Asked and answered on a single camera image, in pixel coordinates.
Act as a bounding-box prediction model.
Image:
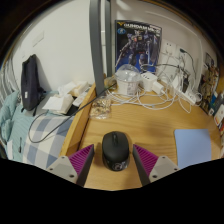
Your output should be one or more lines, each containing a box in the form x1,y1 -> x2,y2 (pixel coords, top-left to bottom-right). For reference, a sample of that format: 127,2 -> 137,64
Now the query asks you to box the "white sheer bed curtain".
0,59 -> 21,101

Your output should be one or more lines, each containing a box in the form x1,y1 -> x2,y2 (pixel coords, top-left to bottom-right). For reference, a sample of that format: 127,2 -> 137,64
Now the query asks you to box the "blue plaid quilt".
23,114 -> 77,169

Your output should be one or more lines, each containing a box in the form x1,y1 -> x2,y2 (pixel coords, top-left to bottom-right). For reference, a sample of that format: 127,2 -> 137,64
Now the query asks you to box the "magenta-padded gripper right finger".
132,143 -> 180,187

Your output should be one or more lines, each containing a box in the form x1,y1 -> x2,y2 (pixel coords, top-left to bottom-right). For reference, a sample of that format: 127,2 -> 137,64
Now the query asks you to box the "blue robot model kit box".
114,19 -> 163,74

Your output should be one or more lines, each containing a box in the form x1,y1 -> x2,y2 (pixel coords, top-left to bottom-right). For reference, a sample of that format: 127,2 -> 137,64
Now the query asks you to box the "white multi-port charger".
140,71 -> 158,92

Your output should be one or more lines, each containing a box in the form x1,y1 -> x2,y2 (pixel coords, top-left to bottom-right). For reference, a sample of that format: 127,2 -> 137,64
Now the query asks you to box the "white tissue box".
42,94 -> 75,115

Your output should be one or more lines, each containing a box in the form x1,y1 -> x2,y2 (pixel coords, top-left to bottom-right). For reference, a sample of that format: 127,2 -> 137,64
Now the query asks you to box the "green striped bed sheet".
6,106 -> 41,163

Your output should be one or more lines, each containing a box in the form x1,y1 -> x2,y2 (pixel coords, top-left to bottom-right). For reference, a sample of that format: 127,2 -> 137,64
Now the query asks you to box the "white power adapter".
151,80 -> 165,96

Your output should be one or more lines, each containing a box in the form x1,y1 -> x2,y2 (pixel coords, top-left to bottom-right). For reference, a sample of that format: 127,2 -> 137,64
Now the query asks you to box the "white cable tangle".
106,49 -> 204,113

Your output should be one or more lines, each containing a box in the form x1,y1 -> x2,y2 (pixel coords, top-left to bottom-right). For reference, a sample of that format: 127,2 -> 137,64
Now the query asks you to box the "white wall socket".
165,39 -> 180,56
178,44 -> 188,59

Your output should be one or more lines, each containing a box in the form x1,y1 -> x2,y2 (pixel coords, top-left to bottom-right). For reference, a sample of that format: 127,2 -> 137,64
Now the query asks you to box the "white wall switch plate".
32,31 -> 46,48

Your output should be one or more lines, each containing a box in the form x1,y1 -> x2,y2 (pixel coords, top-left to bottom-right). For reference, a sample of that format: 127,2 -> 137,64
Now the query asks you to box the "grey metal shelf frame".
88,0 -> 114,98

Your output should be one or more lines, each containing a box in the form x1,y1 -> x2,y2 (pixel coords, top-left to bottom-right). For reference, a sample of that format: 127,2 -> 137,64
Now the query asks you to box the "black cable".
28,84 -> 116,144

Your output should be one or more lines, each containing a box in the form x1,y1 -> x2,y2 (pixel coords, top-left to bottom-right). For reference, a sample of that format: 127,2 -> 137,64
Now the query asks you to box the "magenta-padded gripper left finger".
45,143 -> 96,188

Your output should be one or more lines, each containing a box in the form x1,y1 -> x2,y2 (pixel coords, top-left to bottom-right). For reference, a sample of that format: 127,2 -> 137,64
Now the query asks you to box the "colourful comic print box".
199,52 -> 221,114

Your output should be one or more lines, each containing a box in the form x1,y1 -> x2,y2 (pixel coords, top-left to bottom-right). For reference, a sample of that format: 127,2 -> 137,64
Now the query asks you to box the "clear dome container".
114,64 -> 142,97

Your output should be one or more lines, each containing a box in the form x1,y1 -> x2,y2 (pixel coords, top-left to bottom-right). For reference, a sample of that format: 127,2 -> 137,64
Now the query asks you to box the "black computer mouse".
101,130 -> 131,172

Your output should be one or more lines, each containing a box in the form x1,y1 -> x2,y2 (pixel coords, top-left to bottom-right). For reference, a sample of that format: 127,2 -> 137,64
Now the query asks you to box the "crumpled white tissue pack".
58,80 -> 90,98

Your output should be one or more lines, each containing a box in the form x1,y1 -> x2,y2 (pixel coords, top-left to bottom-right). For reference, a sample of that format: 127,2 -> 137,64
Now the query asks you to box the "light blue mouse pad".
173,128 -> 213,170

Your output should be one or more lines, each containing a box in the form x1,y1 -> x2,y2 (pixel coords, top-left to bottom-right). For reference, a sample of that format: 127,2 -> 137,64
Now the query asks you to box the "teal pillow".
0,89 -> 21,143

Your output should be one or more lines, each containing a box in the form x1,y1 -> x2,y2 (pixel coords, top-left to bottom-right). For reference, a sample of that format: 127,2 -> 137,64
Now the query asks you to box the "black backpack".
20,53 -> 46,113

